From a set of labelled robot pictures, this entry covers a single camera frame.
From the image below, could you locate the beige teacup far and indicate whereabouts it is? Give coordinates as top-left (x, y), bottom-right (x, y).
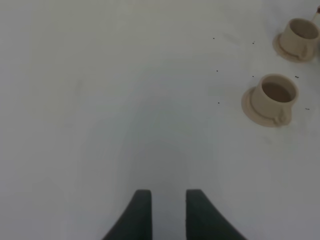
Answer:
top-left (272, 18), bottom-right (320, 63)

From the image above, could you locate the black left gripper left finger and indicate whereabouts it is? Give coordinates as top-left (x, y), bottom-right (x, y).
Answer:
top-left (103, 189), bottom-right (152, 240)

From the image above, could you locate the beige teacup near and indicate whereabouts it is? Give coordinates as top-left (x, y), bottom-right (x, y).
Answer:
top-left (241, 74), bottom-right (299, 128)

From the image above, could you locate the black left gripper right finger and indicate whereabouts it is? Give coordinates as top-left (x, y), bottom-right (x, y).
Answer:
top-left (185, 189), bottom-right (245, 240)

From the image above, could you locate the beige teacup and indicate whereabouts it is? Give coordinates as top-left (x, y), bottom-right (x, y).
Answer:
top-left (272, 18), bottom-right (320, 63)
top-left (241, 74), bottom-right (299, 128)

